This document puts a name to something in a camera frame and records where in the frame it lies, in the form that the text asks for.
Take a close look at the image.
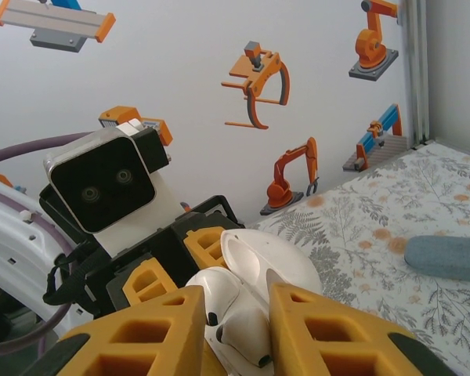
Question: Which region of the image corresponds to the white earbud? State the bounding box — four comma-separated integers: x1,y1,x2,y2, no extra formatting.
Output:
215,309,275,369

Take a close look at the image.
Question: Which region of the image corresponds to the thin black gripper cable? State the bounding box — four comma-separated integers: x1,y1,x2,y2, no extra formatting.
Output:
42,242,103,306

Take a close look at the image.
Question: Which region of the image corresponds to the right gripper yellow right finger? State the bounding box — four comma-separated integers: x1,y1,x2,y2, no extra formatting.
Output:
268,281,460,376

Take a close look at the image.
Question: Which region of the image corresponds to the blue-grey glasses case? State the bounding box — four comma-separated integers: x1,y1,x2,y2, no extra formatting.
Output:
403,234,470,283

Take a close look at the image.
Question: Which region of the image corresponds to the aluminium corner post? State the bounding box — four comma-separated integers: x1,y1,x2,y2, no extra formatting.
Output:
399,0,432,152

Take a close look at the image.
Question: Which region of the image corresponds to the orange claw gripper wall sticker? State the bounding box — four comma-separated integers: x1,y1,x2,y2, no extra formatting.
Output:
221,40,291,130

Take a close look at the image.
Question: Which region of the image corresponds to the white earbud charging case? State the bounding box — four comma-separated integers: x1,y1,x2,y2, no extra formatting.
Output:
184,228,323,376

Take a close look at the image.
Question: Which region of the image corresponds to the blue gantry wall sticker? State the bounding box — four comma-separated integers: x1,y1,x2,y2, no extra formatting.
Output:
342,103,410,173

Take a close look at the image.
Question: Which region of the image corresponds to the grey orange rail wall sticker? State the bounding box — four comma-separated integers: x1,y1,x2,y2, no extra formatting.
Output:
0,0,117,51

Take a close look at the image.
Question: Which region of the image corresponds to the floral patterned table mat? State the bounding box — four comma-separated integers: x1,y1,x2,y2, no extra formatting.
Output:
245,141,470,376

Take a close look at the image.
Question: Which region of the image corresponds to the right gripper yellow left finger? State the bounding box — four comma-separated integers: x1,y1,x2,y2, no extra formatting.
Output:
27,284,211,376

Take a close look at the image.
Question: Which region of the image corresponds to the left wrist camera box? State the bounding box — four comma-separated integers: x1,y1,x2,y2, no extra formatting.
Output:
42,119,185,259

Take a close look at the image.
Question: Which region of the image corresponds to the orange box machine wall sticker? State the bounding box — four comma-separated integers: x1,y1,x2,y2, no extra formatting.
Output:
98,105,174,148

